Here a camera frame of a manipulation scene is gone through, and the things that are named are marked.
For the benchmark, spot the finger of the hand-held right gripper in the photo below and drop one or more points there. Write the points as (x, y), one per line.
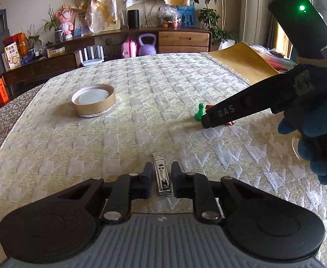
(236, 109)

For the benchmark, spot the yellow floral hanging cloth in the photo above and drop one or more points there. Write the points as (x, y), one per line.
(110, 0)

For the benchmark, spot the small cardboard box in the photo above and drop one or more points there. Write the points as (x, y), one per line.
(56, 51)

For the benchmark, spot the white router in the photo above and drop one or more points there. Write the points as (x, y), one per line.
(90, 61)

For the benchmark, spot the blue printed box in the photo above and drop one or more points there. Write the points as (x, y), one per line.
(187, 16)

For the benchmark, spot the orange gift bag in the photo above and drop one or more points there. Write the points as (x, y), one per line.
(18, 43)

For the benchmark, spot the silver tumbler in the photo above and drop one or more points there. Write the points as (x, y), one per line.
(123, 19)

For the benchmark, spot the pile of plastic bags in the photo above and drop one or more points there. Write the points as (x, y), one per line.
(275, 57)

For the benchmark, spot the large potted plant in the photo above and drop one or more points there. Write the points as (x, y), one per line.
(222, 44)

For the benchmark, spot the quilted yellow white tablecloth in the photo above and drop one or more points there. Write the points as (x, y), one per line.
(141, 89)

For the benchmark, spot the gold table mat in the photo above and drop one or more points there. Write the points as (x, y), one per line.
(244, 61)

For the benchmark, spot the person's right hand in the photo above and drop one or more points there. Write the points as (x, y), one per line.
(311, 117)

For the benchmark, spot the red foil packet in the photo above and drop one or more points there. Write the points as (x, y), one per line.
(209, 107)

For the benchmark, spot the wooden tv cabinet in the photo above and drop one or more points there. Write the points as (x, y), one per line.
(180, 39)

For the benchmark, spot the clear plastic bag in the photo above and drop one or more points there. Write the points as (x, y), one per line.
(167, 15)

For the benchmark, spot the green pawn piece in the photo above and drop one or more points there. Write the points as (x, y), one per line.
(199, 114)

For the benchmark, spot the white brown snack box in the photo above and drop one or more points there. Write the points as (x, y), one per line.
(12, 57)

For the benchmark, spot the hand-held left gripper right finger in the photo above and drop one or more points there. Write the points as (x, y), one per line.
(177, 182)

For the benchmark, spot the pink doll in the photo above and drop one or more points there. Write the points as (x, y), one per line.
(66, 19)

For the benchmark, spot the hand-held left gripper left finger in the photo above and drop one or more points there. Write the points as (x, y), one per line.
(146, 184)

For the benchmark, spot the silver nail clipper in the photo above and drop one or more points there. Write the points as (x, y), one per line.
(160, 173)

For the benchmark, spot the black speaker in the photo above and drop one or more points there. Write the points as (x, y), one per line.
(133, 19)

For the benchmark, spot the brown patterned tablecloth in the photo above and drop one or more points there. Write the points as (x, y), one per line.
(1, 128)

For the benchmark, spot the purple kettlebell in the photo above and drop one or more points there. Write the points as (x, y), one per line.
(147, 48)

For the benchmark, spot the thin leafy potted plant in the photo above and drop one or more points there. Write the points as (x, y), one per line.
(32, 51)

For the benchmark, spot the gold curtain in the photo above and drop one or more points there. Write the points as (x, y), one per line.
(258, 11)

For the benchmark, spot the small plant in patterned pot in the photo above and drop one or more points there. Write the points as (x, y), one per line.
(59, 35)

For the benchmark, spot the round gold tin lid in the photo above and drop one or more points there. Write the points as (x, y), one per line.
(96, 109)

